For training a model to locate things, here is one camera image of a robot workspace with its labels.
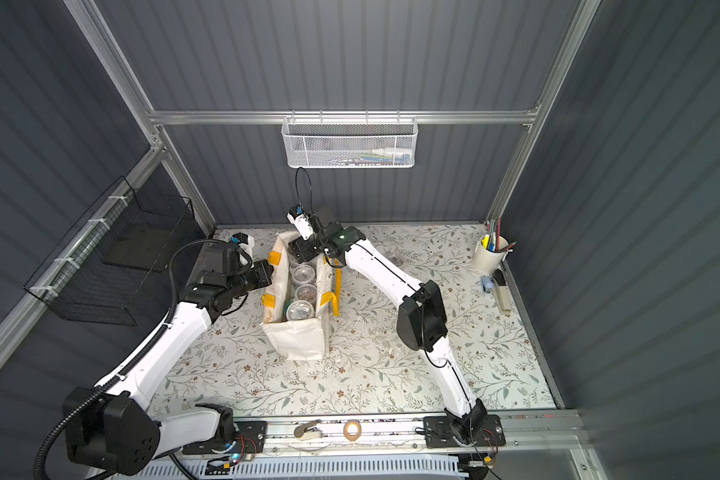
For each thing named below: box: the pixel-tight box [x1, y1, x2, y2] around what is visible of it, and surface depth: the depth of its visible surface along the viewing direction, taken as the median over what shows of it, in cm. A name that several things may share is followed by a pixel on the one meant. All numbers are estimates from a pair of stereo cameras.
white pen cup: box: [473, 232, 513, 274], surface depth 104 cm
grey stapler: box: [492, 268, 512, 313], surface depth 98 cm
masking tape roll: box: [343, 420, 362, 442], surface depth 77 cm
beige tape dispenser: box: [294, 419, 323, 441], surface depth 75 cm
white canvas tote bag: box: [260, 230, 341, 361], surface depth 80 cm
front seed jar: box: [295, 284, 317, 301], surface depth 86 cm
